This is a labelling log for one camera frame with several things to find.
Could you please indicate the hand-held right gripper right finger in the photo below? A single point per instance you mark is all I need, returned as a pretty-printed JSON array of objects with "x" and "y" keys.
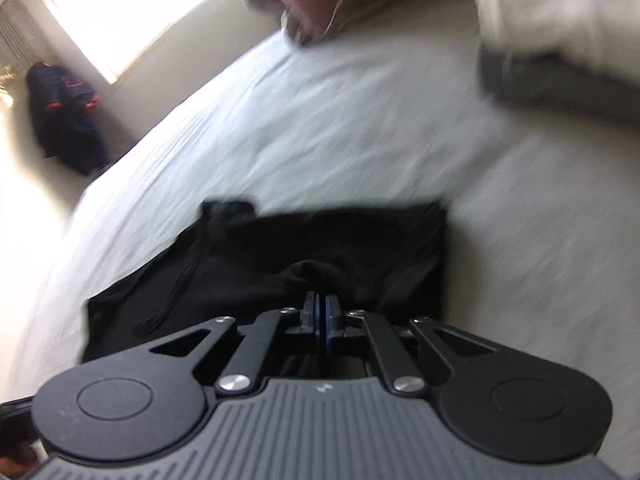
[{"x": 330, "y": 312}]

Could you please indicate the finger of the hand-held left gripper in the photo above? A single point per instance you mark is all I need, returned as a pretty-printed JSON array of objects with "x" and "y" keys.
[{"x": 15, "y": 417}]

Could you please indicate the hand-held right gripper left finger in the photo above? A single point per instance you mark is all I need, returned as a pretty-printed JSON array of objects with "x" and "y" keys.
[{"x": 312, "y": 312}]

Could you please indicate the black garment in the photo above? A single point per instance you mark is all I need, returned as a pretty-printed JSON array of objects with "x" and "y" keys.
[{"x": 280, "y": 250}]

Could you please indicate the bed with grey sheet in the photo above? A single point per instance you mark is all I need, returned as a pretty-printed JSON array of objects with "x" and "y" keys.
[{"x": 325, "y": 135}]

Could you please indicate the dark hanging jacket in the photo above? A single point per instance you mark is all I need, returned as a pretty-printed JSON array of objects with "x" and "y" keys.
[{"x": 65, "y": 120}]

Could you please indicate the folded grey garment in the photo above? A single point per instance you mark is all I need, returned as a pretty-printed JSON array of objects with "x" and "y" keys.
[{"x": 540, "y": 82}]

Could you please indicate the folded grey pink duvet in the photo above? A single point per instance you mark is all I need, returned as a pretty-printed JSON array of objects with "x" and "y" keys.
[{"x": 380, "y": 0}]

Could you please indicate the window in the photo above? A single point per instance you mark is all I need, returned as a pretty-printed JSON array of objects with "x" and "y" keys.
[{"x": 135, "y": 5}]

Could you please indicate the folded white garment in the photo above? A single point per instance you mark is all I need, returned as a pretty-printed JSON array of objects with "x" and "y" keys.
[{"x": 565, "y": 15}]

